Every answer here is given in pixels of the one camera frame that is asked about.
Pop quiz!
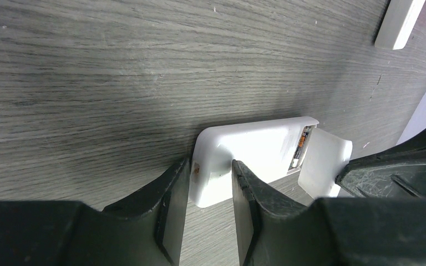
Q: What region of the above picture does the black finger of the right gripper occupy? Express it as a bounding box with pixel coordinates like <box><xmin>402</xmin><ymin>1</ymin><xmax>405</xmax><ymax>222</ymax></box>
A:
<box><xmin>335</xmin><ymin>129</ymin><xmax>426</xmax><ymax>198</ymax></box>

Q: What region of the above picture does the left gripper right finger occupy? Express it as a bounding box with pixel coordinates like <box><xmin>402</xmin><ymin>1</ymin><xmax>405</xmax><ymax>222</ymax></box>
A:
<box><xmin>232</xmin><ymin>160</ymin><xmax>426</xmax><ymax>265</ymax></box>

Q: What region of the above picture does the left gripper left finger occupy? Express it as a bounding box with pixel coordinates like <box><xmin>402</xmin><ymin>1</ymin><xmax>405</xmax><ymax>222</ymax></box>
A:
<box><xmin>0</xmin><ymin>158</ymin><xmax>190</xmax><ymax>265</ymax></box>

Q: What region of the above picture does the small white remote control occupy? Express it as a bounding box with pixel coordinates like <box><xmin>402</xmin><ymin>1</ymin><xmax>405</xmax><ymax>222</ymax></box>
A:
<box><xmin>189</xmin><ymin>116</ymin><xmax>319</xmax><ymax>208</ymax></box>

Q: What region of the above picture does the small remote battery cover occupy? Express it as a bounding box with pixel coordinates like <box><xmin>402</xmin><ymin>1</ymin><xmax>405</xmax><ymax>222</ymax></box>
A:
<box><xmin>298</xmin><ymin>128</ymin><xmax>353</xmax><ymax>199</ymax></box>

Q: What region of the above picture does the orange battery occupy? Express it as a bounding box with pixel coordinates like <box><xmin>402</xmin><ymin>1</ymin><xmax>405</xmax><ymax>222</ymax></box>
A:
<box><xmin>289</xmin><ymin>126</ymin><xmax>312</xmax><ymax>170</ymax></box>

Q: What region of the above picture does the long white remote control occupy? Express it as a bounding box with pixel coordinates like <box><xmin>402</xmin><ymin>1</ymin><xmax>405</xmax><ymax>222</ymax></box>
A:
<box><xmin>374</xmin><ymin>0</ymin><xmax>425</xmax><ymax>50</ymax></box>

